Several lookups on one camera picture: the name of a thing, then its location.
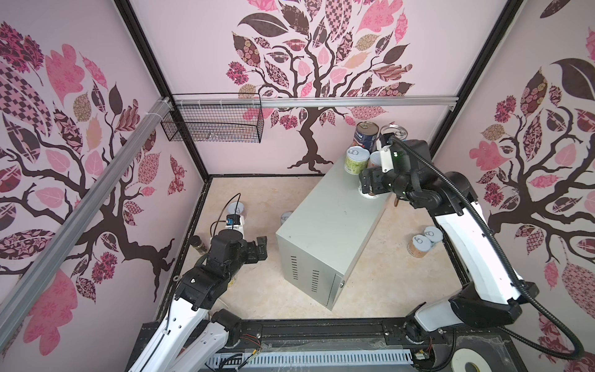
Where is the green labelled small can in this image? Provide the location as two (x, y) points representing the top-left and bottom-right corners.
(344, 146), (370, 175)

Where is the pink labelled can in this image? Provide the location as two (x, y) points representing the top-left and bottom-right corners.
(367, 151), (382, 168)

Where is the dark tomato can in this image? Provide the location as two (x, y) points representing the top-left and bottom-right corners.
(353, 121), (380, 153)

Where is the large blue labelled can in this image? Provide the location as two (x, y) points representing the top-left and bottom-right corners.
(380, 123), (408, 140)

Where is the white small can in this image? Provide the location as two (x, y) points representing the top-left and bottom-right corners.
(358, 186), (388, 200)

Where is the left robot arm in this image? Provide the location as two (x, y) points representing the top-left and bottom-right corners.
(128, 229), (268, 371)

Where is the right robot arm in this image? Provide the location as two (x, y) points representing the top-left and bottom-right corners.
(359, 135), (585, 361)

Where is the pink small can left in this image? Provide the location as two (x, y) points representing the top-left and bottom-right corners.
(227, 201), (246, 215)

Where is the dark spice bottle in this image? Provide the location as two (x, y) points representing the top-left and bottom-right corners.
(189, 235), (208, 254)

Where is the grey metal cabinet box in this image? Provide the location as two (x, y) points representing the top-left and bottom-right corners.
(276, 158), (388, 310)

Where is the white can far right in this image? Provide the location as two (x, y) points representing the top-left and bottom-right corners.
(424, 226), (444, 245)

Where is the orange labelled can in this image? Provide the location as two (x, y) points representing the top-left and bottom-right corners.
(408, 235), (433, 258)

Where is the white tape roll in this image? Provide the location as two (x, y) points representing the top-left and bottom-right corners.
(450, 348), (492, 372)

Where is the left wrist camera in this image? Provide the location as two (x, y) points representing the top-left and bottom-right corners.
(226, 213), (245, 234)

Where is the white vented cable duct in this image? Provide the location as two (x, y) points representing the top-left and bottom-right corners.
(205, 350), (413, 370)

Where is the black wire basket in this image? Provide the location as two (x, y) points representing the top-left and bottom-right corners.
(161, 92), (264, 144)

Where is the aluminium rail back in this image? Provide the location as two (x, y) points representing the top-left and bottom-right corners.
(175, 95), (459, 108)

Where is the aluminium rail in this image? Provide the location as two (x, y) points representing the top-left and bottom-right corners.
(175, 95), (459, 108)
(1, 97), (172, 347)

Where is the black base frame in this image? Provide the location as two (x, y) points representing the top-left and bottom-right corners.
(128, 308), (527, 371)

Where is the aluminium rail left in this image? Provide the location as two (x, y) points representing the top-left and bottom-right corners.
(1, 97), (172, 347)

